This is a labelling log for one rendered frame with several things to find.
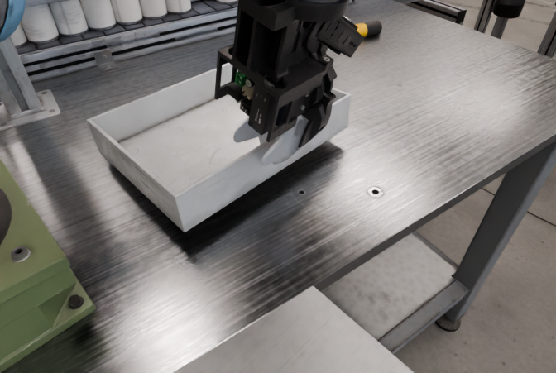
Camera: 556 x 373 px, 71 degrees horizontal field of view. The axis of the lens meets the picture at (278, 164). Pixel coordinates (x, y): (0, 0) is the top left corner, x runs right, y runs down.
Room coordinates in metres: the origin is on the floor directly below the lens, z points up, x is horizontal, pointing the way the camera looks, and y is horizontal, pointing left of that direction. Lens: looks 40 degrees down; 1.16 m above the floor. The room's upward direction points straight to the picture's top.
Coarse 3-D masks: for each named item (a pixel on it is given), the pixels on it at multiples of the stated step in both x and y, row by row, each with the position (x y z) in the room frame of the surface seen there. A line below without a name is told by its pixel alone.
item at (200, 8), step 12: (204, 0) 0.90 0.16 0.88; (192, 12) 0.82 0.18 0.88; (204, 12) 0.82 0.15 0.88; (144, 24) 0.76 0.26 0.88; (156, 24) 0.76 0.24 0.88; (60, 36) 0.69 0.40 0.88; (84, 36) 0.69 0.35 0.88; (96, 36) 0.70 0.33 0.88; (24, 48) 0.64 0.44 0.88; (36, 48) 0.66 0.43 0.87; (48, 48) 0.65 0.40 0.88
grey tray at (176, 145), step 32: (160, 96) 0.47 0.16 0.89; (192, 96) 0.50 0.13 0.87; (224, 96) 0.54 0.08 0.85; (96, 128) 0.38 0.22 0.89; (128, 128) 0.43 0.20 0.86; (160, 128) 0.45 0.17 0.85; (192, 128) 0.45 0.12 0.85; (224, 128) 0.44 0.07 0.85; (128, 160) 0.33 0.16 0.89; (160, 160) 0.37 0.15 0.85; (192, 160) 0.37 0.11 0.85; (224, 160) 0.37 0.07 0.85; (256, 160) 0.33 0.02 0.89; (288, 160) 0.36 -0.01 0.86; (160, 192) 0.28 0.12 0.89; (192, 192) 0.27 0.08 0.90; (224, 192) 0.30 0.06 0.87; (192, 224) 0.27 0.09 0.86
